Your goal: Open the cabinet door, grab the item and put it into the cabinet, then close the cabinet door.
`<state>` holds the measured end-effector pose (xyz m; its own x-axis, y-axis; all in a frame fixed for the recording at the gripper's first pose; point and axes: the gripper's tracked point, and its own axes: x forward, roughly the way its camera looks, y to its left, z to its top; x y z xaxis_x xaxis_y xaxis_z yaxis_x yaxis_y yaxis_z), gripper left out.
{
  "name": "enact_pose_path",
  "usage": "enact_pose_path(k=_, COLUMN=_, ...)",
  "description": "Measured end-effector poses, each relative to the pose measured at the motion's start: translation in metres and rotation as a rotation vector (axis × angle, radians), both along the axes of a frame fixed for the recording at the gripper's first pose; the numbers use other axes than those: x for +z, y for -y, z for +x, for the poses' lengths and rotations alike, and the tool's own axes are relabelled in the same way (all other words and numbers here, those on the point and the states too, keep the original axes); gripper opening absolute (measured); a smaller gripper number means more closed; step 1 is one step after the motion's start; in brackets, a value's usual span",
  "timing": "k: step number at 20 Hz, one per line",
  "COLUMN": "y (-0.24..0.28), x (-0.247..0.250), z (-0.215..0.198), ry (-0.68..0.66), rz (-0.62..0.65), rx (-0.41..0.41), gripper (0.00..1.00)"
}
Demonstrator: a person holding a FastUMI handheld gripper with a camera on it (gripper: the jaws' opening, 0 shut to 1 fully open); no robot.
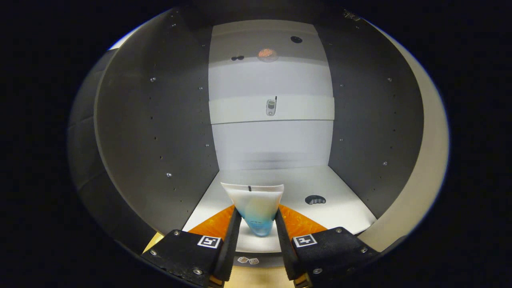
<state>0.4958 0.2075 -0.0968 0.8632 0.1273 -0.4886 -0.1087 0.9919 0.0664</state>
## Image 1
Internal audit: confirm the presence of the dark grey cabinet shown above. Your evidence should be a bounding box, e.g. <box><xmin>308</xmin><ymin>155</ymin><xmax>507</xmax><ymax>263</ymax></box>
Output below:
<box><xmin>94</xmin><ymin>6</ymin><xmax>424</xmax><ymax>268</ymax></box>

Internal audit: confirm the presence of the white cabinet shelf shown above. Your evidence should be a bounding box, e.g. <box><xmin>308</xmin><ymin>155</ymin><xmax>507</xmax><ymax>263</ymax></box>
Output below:
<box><xmin>182</xmin><ymin>166</ymin><xmax>377</xmax><ymax>253</ymax></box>

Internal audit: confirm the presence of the white blue squeeze tube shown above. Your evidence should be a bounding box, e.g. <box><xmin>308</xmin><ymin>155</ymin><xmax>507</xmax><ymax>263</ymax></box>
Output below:
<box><xmin>221</xmin><ymin>183</ymin><xmax>284</xmax><ymax>236</ymax></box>

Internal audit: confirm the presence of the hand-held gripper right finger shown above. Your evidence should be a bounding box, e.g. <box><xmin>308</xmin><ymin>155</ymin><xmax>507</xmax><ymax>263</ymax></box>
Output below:
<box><xmin>275</xmin><ymin>204</ymin><xmax>380</xmax><ymax>288</ymax></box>

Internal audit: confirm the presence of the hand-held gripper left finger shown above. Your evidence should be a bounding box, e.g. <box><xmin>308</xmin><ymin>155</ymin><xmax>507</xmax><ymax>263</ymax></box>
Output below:
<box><xmin>141</xmin><ymin>205</ymin><xmax>242</xmax><ymax>288</ymax></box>

